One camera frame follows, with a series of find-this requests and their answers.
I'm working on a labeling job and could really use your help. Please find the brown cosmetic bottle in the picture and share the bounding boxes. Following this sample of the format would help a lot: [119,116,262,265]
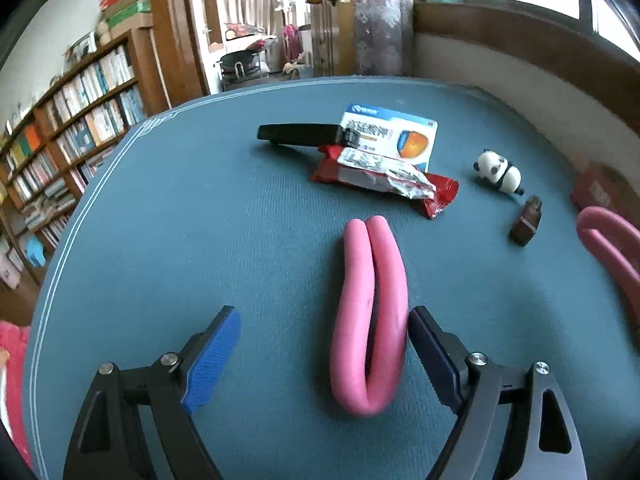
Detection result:
[509,195,542,247]

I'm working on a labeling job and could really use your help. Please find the red snack wrapper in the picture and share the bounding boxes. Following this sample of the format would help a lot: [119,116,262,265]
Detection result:
[310,145,460,219]

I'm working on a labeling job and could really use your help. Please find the stacked boxes atop bookshelf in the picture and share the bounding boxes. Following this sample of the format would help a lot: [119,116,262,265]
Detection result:
[96,0,153,46]

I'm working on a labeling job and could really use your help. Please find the wooden door with knob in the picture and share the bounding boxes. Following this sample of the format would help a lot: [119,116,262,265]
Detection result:
[306,0,357,77]

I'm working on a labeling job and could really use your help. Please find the panda figurine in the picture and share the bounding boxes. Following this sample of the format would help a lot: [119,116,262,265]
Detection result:
[473,150,524,196]

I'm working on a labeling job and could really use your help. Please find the pink foam tube loop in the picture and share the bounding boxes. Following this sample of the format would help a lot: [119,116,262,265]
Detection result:
[330,216,408,417]

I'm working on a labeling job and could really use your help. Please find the wooden bookshelf with books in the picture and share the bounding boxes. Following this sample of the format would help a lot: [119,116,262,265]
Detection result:
[1,28,169,255]

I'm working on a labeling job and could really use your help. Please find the blue white medicine box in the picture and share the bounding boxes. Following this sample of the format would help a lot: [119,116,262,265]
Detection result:
[340,103,438,172]

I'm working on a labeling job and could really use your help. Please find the patterned curtain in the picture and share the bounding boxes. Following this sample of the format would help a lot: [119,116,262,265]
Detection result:
[354,0,413,77]

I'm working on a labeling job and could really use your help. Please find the red storage box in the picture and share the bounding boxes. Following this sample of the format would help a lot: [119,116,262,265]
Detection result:
[570,162,639,224]

